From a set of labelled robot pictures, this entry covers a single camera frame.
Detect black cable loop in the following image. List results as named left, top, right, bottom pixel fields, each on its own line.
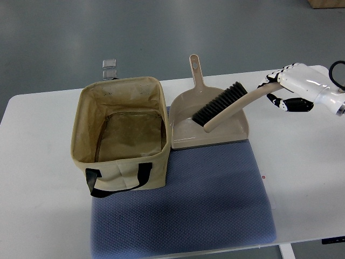
left=329, top=60, right=345, bottom=90

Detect brown cardboard box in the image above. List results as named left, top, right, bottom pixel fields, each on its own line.
left=308, top=0, right=345, bottom=9

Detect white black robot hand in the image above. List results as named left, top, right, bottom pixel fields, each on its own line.
left=259, top=63, right=344, bottom=116

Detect beige hand broom black bristles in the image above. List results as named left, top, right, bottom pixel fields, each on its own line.
left=191, top=82, right=282, bottom=133

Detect black table control panel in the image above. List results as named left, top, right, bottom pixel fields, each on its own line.
left=321, top=236, right=345, bottom=244

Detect blue textured mat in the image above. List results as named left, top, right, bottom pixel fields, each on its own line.
left=89, top=105, right=278, bottom=259

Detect yellow fabric bag black handles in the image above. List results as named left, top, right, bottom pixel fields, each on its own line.
left=71, top=77, right=171, bottom=198

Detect white table leg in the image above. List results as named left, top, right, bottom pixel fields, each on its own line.
left=279, top=243, right=296, bottom=259

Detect beige plastic dustpan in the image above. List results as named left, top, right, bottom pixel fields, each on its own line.
left=168, top=54, right=249, bottom=149

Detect upper metal floor plate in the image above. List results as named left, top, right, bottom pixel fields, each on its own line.
left=102, top=59, right=116, bottom=69

